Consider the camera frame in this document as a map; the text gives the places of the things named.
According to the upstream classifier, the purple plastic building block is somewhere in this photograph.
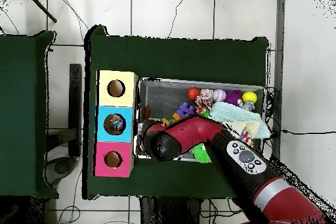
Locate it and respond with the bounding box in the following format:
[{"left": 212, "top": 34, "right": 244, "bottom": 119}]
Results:
[{"left": 175, "top": 101, "right": 196, "bottom": 119}]

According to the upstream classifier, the red maraca rattle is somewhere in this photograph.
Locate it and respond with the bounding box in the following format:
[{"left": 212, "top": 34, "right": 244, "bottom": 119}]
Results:
[{"left": 187, "top": 87, "right": 202, "bottom": 101}]

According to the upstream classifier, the green spiky ball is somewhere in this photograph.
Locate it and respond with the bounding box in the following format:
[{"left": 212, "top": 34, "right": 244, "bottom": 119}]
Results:
[{"left": 190, "top": 144, "right": 213, "bottom": 164}]

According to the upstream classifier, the mint knitted cloth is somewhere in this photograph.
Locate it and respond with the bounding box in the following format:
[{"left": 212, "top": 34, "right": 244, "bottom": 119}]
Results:
[{"left": 209, "top": 102, "right": 263, "bottom": 124}]

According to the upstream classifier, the multicoloured patterned cloth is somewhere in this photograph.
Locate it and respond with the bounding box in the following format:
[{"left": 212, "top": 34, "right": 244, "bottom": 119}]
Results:
[{"left": 240, "top": 131, "right": 255, "bottom": 147}]

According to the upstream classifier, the cream knitted cloth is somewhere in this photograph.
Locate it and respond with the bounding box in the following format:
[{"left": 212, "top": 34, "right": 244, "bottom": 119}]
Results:
[{"left": 230, "top": 121, "right": 272, "bottom": 140}]

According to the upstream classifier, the clear shallow mesh bin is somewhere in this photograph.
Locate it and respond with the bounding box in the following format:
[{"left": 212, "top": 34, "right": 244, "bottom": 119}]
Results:
[{"left": 133, "top": 79, "right": 266, "bottom": 164}]

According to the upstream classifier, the wooden box with three holes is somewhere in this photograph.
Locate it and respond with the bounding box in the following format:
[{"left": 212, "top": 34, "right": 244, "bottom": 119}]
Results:
[{"left": 94, "top": 70, "right": 139, "bottom": 178}]

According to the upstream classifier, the dark red sausage toy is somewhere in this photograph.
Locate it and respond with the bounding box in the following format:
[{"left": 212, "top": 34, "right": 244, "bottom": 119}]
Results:
[{"left": 141, "top": 106, "right": 151, "bottom": 125}]

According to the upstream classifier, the floral patterned fabric knot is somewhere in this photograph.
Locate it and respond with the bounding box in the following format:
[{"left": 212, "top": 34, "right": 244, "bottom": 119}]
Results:
[{"left": 198, "top": 89, "right": 213, "bottom": 104}]

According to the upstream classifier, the dark green tablecloth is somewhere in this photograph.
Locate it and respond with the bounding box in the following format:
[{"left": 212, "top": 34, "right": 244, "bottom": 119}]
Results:
[{"left": 83, "top": 24, "right": 270, "bottom": 206}]

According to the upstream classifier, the white baseball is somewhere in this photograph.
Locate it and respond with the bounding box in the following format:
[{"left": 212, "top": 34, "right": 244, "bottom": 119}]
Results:
[{"left": 212, "top": 89, "right": 227, "bottom": 104}]

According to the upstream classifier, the purple monster toy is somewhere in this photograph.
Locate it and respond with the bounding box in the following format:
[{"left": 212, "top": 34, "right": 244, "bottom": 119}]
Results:
[{"left": 225, "top": 90, "right": 243, "bottom": 107}]

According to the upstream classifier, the yellow ball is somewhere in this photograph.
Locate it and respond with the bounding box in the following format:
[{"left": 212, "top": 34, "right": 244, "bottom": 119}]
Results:
[{"left": 241, "top": 91, "right": 258, "bottom": 104}]

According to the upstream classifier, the black panel stand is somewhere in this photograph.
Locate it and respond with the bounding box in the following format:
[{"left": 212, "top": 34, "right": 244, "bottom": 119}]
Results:
[{"left": 68, "top": 63, "right": 84, "bottom": 158}]

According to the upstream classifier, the grey round stand base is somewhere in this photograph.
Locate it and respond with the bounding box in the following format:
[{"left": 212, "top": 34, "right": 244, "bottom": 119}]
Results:
[{"left": 46, "top": 155, "right": 77, "bottom": 184}]

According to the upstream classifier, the dark green side cloth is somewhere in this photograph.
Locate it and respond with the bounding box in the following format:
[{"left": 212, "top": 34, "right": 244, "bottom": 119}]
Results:
[{"left": 0, "top": 29, "right": 58, "bottom": 200}]

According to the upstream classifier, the black rod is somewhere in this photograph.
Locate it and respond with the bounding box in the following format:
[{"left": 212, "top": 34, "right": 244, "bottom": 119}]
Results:
[{"left": 23, "top": 0, "right": 58, "bottom": 24}]

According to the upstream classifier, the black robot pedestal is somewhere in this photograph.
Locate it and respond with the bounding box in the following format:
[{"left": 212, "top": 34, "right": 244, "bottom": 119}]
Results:
[{"left": 139, "top": 197, "right": 211, "bottom": 224}]

